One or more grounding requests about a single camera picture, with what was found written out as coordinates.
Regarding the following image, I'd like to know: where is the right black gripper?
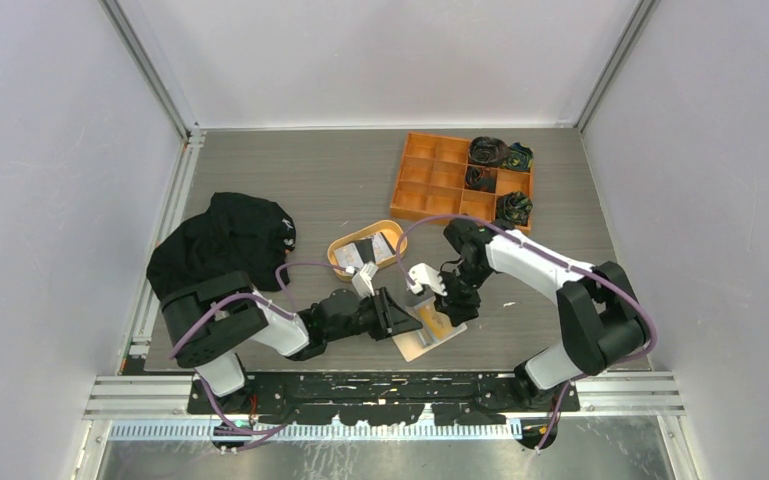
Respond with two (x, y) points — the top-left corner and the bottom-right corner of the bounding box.
(428, 260), (493, 327)

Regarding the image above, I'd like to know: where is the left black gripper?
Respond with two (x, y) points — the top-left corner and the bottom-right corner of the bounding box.
(326, 287), (422, 342)

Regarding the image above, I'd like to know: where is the beige leather card holder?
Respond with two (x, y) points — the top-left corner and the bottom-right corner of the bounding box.
(392, 294), (468, 362)

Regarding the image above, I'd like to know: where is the silver credit card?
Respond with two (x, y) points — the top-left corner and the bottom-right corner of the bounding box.
(334, 243), (364, 268)

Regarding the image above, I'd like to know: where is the yellow oval tray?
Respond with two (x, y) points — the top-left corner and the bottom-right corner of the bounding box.
(326, 220), (403, 269)

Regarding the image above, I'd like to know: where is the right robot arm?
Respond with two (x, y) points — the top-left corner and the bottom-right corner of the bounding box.
(435, 218), (656, 411)

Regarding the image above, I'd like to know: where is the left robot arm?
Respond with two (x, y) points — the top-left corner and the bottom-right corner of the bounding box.
(161, 271), (423, 413)

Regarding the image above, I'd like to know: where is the dark rolled tie middle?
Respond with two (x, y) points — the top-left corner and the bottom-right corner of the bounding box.
(464, 166), (498, 194)

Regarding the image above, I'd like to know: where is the dark rolled tie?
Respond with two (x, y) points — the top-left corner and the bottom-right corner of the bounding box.
(468, 136), (510, 167)
(464, 166), (498, 194)

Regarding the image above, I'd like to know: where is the orange compartment organizer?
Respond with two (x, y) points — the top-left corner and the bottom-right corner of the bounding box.
(390, 132), (534, 234)

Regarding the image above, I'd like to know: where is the dark rolled tie top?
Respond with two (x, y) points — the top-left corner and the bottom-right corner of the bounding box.
(468, 136), (510, 167)

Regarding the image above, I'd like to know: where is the green patterned rolled tie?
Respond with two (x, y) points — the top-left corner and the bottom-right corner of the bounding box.
(503, 142), (534, 173)

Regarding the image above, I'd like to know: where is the black cloth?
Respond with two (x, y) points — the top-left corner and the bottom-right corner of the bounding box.
(146, 192), (297, 300)

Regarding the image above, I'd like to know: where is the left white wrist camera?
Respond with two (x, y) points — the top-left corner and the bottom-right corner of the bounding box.
(351, 262), (378, 298)

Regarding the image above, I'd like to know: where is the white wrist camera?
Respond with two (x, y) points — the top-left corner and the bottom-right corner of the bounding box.
(408, 263), (447, 297)
(351, 262), (378, 298)

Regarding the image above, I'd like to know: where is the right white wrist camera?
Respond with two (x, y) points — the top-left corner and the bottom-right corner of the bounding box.
(408, 263), (447, 297)

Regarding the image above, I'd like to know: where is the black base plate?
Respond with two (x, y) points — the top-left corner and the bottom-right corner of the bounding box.
(218, 371), (580, 426)

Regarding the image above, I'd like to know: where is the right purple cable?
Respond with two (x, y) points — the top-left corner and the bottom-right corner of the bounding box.
(394, 213), (658, 454)

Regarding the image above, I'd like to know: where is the purple cable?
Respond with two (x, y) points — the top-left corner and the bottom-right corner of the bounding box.
(170, 261), (359, 454)
(394, 213), (658, 454)

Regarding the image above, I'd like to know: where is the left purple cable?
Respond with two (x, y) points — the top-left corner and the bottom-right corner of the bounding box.
(170, 261), (359, 454)

